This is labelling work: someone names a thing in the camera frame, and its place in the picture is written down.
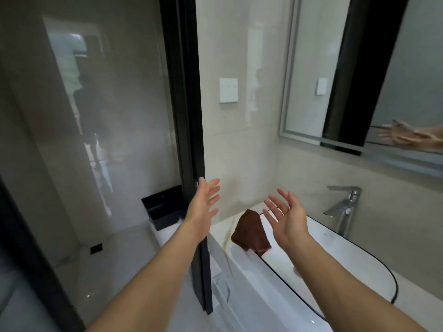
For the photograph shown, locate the person's left hand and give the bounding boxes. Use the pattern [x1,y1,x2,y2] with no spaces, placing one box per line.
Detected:
[186,177,222,244]

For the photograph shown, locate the white marble vanity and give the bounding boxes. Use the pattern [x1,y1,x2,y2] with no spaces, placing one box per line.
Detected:
[207,203,443,332]

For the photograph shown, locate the wall mirror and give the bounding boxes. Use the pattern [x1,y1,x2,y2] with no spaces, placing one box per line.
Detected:
[278,0,443,177]

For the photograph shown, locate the white toilet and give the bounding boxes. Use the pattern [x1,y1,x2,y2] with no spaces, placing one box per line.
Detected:
[152,219,185,249]

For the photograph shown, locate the black framed glass partition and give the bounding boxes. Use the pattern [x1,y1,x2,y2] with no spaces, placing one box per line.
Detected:
[0,0,214,315]

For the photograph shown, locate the chrome faucet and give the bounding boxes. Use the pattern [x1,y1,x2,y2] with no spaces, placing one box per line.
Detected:
[323,185,363,237]

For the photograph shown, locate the person's left forearm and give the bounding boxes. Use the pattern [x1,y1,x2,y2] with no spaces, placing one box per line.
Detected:
[86,223,207,332]

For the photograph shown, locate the black framed frosted glass door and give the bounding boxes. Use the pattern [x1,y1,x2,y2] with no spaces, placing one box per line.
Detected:
[0,176,86,332]

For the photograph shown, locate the brown microfibre cloth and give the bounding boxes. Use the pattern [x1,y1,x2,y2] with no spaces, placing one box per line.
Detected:
[230,209,272,257]

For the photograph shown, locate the white sink basin black rim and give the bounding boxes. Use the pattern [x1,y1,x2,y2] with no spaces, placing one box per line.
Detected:
[251,210,399,332]

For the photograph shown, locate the person's right hand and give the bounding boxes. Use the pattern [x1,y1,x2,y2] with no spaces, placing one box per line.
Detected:
[263,188,311,251]

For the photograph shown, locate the black plastic caddy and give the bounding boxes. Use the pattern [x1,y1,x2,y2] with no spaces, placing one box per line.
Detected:
[141,184,189,232]

